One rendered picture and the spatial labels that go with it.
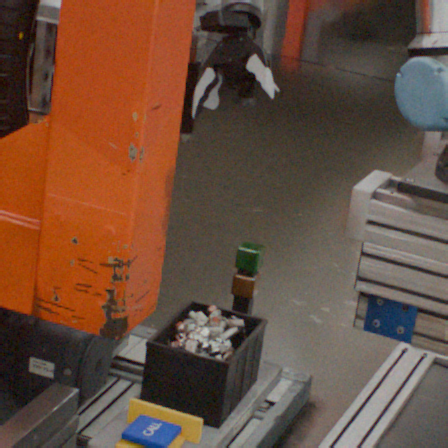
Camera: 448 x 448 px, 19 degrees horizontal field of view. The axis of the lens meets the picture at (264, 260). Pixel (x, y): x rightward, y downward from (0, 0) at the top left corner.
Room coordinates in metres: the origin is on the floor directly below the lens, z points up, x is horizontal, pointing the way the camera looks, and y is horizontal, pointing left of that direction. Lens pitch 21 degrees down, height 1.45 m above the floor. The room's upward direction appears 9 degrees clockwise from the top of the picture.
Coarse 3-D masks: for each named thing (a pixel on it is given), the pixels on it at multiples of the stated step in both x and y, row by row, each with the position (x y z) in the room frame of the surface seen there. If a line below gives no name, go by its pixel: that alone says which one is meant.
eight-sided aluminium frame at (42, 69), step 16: (48, 0) 2.37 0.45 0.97; (48, 16) 2.36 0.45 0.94; (48, 32) 2.37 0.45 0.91; (48, 48) 2.38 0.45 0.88; (48, 64) 2.38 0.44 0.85; (32, 80) 2.36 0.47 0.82; (48, 80) 2.39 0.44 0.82; (32, 96) 2.36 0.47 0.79; (48, 96) 2.39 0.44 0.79; (32, 112) 2.36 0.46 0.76; (48, 112) 2.35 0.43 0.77
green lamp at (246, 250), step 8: (240, 248) 2.11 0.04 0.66; (248, 248) 2.11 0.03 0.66; (256, 248) 2.11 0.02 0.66; (264, 248) 2.13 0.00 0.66; (240, 256) 2.10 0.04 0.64; (248, 256) 2.10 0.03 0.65; (256, 256) 2.10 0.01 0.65; (264, 256) 2.13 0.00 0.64; (240, 264) 2.10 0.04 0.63; (248, 264) 2.10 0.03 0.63; (256, 264) 2.10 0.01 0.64
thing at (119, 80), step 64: (64, 0) 2.00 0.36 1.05; (128, 0) 1.97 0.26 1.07; (192, 0) 2.09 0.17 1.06; (64, 64) 2.00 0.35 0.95; (128, 64) 1.97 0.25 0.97; (64, 128) 1.99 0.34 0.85; (128, 128) 1.96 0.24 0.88; (64, 192) 1.99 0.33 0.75; (128, 192) 1.96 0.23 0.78; (64, 256) 1.98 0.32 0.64; (128, 256) 1.96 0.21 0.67; (64, 320) 1.98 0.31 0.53; (128, 320) 1.99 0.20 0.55
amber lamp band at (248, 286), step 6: (234, 276) 2.11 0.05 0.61; (240, 276) 2.10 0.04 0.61; (246, 276) 2.10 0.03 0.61; (258, 276) 2.12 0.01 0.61; (234, 282) 2.10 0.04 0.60; (240, 282) 2.10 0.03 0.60; (246, 282) 2.10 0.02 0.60; (252, 282) 2.10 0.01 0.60; (258, 282) 2.12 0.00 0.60; (234, 288) 2.10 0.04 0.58; (240, 288) 2.10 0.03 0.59; (246, 288) 2.10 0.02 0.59; (252, 288) 2.10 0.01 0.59; (258, 288) 2.12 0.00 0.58; (234, 294) 2.10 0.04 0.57; (240, 294) 2.10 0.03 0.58; (246, 294) 2.10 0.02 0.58; (252, 294) 2.10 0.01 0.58
